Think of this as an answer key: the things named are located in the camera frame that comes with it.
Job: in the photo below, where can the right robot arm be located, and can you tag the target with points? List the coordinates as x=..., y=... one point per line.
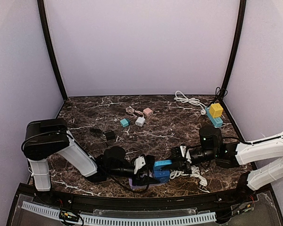
x=230, y=155

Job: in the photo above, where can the dark blue cube socket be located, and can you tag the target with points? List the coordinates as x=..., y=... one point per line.
x=162, y=176

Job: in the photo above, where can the small teal plug adapter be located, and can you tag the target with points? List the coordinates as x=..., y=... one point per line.
x=125, y=122

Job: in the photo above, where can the teal power strip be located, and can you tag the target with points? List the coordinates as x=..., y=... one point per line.
x=217, y=122

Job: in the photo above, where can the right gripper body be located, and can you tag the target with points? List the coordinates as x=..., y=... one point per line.
x=187, y=165

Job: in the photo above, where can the purple power strip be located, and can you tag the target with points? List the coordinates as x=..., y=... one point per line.
x=142, y=181

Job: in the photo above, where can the blue adapter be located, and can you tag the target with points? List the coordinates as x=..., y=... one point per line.
x=159, y=165

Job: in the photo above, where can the white charger cube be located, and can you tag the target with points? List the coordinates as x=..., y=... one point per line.
x=140, y=121

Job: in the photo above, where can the white slotted cable duct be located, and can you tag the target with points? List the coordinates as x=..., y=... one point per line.
x=123, y=218

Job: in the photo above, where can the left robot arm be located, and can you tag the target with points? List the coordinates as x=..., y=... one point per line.
x=47, y=137

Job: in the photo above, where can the yellow cube socket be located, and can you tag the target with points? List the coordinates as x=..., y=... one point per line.
x=216, y=110

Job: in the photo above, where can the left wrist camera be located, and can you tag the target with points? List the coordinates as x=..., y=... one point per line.
x=142, y=163

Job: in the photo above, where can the pink charger cube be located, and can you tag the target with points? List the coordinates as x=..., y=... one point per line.
x=147, y=111

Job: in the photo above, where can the black plug adapter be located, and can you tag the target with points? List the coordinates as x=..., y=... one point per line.
x=105, y=135

